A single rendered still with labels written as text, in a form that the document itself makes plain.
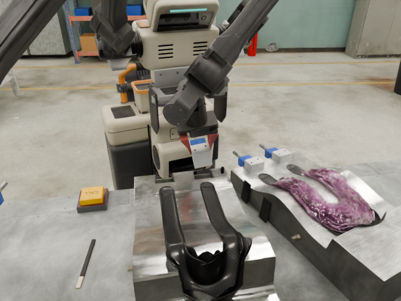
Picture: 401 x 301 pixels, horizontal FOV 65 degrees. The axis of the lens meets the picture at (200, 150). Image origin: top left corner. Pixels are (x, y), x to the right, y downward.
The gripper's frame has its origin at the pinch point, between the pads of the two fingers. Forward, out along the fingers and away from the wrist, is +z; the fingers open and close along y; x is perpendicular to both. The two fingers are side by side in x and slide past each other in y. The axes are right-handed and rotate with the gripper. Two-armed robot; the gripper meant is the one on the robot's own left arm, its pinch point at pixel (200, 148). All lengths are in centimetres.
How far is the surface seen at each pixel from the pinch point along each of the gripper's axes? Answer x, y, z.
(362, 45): 419, 349, 190
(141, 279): -35.6, -16.4, -3.4
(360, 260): -37.8, 23.8, 3.8
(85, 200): -1.2, -33.9, 9.3
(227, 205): -15.1, 3.3, 7.1
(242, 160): 6.0, 13.3, 13.4
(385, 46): 413, 389, 196
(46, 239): -11.2, -43.0, 9.8
